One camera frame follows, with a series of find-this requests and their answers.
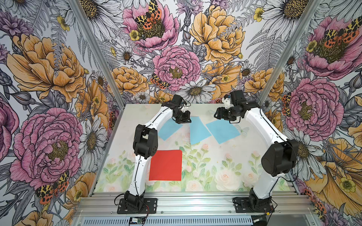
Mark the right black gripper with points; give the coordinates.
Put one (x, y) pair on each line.
(222, 111)

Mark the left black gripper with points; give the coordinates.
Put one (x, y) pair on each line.
(186, 118)

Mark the light blue paper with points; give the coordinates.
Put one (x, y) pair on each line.
(222, 131)
(168, 129)
(198, 131)

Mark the red paper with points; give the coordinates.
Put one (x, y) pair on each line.
(166, 165)

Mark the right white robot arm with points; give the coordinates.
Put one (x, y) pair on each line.
(278, 160)

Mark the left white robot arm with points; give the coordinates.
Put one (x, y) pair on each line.
(145, 145)

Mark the small green circuit board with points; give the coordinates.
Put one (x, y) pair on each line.
(137, 221)

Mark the perforated metal front panel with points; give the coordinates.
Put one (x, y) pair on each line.
(240, 220)

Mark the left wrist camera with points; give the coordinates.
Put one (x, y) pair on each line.
(177, 102)

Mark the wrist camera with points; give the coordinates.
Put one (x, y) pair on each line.
(177, 102)
(233, 99)

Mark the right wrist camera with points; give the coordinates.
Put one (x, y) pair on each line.
(233, 99)

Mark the aluminium front rail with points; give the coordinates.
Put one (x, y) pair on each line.
(193, 204)

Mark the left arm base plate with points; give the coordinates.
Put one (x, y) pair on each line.
(148, 205)

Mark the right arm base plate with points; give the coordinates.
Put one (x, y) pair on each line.
(253, 205)

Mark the left aluminium frame post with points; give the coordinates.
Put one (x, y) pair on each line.
(92, 41)

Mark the aluminium frame post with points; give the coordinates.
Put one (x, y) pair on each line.
(92, 41)
(306, 17)

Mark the right aluminium frame post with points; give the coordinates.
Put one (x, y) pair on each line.
(306, 17)

